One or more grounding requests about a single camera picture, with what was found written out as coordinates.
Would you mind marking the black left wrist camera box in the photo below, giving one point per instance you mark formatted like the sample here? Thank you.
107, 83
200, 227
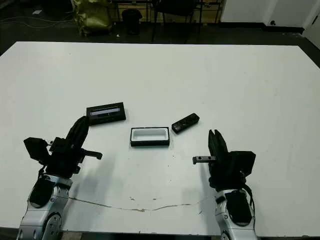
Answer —
35, 150

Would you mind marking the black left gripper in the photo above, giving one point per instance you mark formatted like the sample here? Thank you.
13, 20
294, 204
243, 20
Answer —
62, 162

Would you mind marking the black bin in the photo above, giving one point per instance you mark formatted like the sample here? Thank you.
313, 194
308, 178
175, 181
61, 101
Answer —
132, 21

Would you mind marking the white paper sheet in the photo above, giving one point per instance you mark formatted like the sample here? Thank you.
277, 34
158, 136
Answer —
37, 11

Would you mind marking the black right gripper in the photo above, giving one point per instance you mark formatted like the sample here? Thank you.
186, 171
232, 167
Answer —
222, 175

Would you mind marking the black printed box lid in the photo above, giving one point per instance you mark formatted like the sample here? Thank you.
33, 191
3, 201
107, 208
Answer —
106, 119

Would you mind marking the black mesh office chair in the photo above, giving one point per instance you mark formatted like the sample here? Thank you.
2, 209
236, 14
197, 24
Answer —
175, 6

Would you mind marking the crumpled yellowish plastic bag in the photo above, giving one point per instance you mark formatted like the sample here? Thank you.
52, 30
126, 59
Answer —
95, 17

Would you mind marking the black smartphone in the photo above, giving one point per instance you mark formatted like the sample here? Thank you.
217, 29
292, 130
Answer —
185, 123

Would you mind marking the white door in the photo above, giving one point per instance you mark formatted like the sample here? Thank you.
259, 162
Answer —
315, 32

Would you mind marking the black box with white insert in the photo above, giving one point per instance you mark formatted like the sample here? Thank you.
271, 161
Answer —
150, 143

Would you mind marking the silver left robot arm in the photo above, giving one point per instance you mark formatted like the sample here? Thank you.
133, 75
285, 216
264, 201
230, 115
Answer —
57, 200

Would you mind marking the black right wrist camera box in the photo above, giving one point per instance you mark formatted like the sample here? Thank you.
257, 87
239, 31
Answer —
243, 161

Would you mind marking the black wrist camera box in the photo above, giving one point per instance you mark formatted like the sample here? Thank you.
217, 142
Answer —
35, 150
243, 161

